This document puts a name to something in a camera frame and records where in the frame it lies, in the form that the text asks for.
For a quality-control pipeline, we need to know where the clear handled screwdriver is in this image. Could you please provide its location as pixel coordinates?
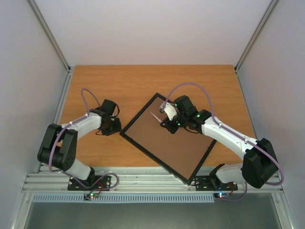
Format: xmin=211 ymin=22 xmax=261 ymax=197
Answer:
xmin=150 ymin=112 xmax=162 ymax=123

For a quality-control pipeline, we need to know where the black picture frame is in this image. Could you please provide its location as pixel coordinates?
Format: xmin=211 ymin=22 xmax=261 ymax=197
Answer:
xmin=120 ymin=93 xmax=216 ymax=185

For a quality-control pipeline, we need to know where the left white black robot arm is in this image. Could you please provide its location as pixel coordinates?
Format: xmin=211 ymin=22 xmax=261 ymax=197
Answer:
xmin=37 ymin=99 xmax=122 ymax=190

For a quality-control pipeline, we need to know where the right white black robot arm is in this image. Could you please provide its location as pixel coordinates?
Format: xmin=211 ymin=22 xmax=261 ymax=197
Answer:
xmin=160 ymin=95 xmax=278 ymax=189

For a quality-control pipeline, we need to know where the right small circuit board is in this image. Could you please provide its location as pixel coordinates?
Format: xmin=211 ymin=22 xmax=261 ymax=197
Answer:
xmin=213 ymin=192 xmax=233 ymax=198

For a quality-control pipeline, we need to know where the small circuit board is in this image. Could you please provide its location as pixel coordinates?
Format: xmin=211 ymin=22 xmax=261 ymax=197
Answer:
xmin=213 ymin=192 xmax=233 ymax=198
xmin=83 ymin=193 xmax=99 ymax=201

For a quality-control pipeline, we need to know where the left small circuit board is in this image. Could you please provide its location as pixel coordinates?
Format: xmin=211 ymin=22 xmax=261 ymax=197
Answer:
xmin=83 ymin=193 xmax=99 ymax=201

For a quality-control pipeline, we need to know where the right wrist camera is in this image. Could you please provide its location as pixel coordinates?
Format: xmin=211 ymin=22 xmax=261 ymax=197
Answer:
xmin=160 ymin=102 xmax=178 ymax=121

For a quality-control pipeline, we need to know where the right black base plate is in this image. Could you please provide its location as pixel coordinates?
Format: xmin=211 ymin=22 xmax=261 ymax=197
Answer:
xmin=191 ymin=176 xmax=238 ymax=191

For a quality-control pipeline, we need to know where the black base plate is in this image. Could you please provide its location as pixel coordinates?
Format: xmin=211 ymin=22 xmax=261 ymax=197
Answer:
xmin=191 ymin=176 xmax=238 ymax=191
xmin=67 ymin=175 xmax=112 ymax=191

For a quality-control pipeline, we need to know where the aluminium front rail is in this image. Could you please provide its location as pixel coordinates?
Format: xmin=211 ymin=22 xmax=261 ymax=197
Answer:
xmin=22 ymin=166 xmax=284 ymax=194

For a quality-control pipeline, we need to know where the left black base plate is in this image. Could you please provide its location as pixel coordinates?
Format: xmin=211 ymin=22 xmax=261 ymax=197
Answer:
xmin=67 ymin=175 xmax=112 ymax=191

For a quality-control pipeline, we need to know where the grey slotted cable duct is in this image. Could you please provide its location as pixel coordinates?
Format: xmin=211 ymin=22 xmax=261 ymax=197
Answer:
xmin=32 ymin=193 xmax=214 ymax=204

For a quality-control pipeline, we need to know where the right aluminium post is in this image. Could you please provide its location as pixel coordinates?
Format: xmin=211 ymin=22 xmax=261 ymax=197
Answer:
xmin=234 ymin=0 xmax=279 ymax=74

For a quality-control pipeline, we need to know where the aluminium post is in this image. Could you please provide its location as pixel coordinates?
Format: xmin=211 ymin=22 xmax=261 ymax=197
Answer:
xmin=27 ymin=0 xmax=71 ymax=73
xmin=234 ymin=0 xmax=279 ymax=74

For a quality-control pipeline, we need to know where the left aluminium post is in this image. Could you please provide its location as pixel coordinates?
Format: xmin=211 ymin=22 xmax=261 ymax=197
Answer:
xmin=27 ymin=0 xmax=71 ymax=73

